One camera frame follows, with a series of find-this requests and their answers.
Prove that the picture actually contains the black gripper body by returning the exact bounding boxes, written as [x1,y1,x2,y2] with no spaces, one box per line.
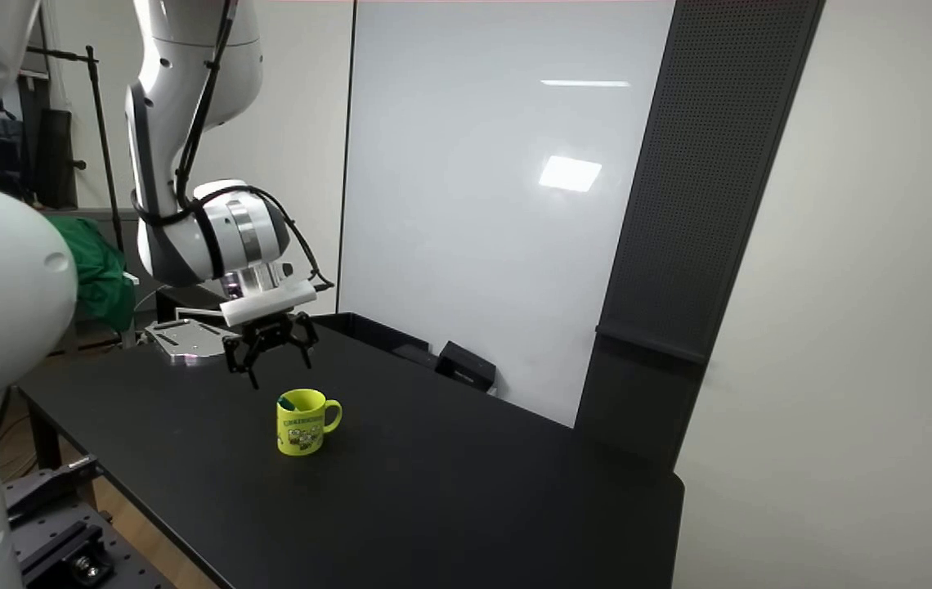
[232,308,303,352]

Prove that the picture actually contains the yellow-green mug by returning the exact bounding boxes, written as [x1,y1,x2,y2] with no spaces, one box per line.
[274,387,347,460]

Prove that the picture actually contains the small black box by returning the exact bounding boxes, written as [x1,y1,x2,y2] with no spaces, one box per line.
[436,338,501,395]

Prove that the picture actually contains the green cloth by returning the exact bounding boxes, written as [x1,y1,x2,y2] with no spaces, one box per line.
[45,208,144,334]

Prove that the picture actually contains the large whiteboard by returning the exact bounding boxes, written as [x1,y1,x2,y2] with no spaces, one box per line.
[337,0,677,432]

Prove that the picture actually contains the black stand pole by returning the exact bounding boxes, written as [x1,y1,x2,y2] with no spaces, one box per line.
[19,43,130,255]

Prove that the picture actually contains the black perforated breadboard table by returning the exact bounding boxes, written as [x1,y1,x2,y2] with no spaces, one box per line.
[0,456,180,589]

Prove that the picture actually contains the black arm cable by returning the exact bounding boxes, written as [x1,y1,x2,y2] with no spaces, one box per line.
[169,0,334,296]

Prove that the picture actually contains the black vertical wall panel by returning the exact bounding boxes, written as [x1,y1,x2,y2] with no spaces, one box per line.
[574,0,831,476]

